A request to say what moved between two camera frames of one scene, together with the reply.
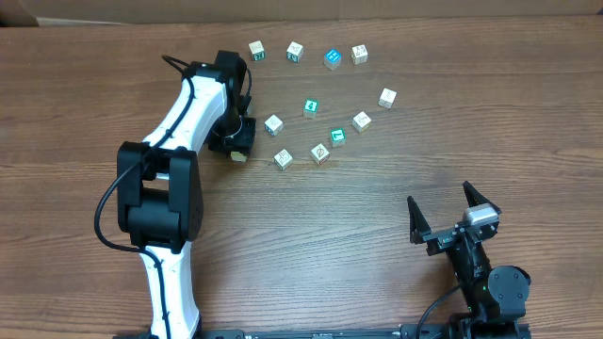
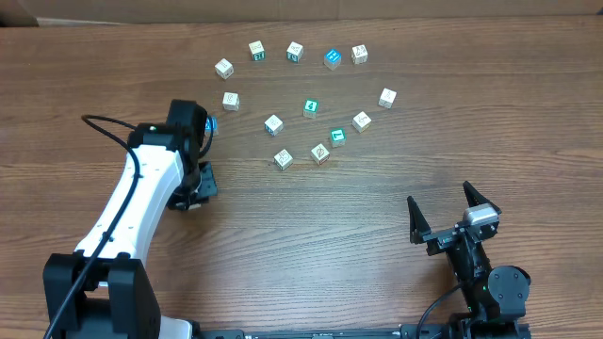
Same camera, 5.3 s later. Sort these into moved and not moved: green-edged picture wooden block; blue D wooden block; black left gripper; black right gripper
Moved: black left gripper
Not moved: blue D wooden block; green-edged picture wooden block; black right gripper
